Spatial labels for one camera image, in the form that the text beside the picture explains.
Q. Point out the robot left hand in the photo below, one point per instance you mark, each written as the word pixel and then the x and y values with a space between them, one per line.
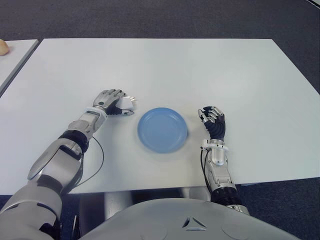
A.
pixel 106 98

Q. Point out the blue plate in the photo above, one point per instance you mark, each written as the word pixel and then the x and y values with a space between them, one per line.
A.
pixel 162 130

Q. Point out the white neighbouring table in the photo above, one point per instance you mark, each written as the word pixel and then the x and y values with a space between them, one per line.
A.
pixel 12 65

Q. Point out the white charger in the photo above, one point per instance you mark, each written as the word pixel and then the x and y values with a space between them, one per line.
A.
pixel 127 103

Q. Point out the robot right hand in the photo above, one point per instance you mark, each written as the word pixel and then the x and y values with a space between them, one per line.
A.
pixel 218 125

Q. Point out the grey robot torso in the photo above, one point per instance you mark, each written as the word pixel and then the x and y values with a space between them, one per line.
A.
pixel 190 222

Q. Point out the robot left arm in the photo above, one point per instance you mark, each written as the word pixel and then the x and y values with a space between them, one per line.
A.
pixel 62 155

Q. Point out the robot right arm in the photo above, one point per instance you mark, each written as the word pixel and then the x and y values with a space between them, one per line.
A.
pixel 220 167

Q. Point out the white pedestal under table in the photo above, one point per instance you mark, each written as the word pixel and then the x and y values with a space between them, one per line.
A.
pixel 195 193
pixel 117 205

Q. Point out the beige round object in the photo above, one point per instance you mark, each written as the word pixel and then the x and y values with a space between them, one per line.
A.
pixel 3 47

